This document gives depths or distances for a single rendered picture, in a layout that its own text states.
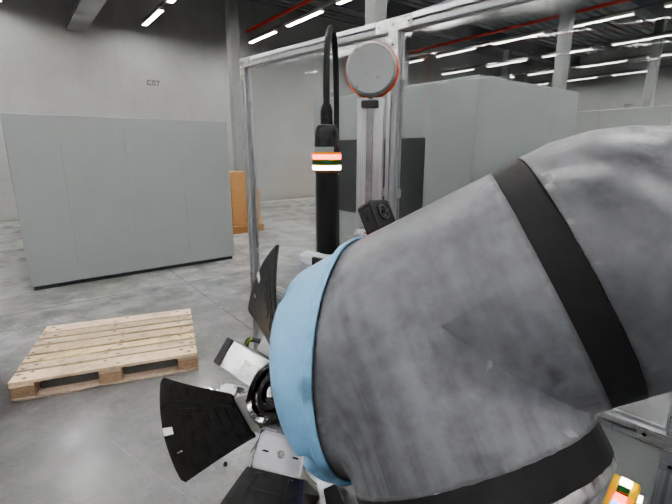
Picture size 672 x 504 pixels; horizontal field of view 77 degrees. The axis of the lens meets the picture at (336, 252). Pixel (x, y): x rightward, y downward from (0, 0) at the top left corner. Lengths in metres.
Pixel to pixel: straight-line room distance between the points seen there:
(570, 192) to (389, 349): 0.09
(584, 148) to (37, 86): 12.69
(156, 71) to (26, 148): 7.73
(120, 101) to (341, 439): 12.85
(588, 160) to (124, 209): 6.06
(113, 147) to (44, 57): 6.98
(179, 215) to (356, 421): 6.18
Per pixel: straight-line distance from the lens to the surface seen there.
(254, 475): 0.84
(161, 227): 6.29
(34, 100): 12.73
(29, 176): 6.02
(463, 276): 0.17
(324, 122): 0.64
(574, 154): 0.19
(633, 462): 1.38
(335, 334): 0.18
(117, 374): 3.52
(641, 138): 0.20
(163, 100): 13.25
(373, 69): 1.34
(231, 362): 1.17
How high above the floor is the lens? 1.65
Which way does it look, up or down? 14 degrees down
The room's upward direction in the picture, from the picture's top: straight up
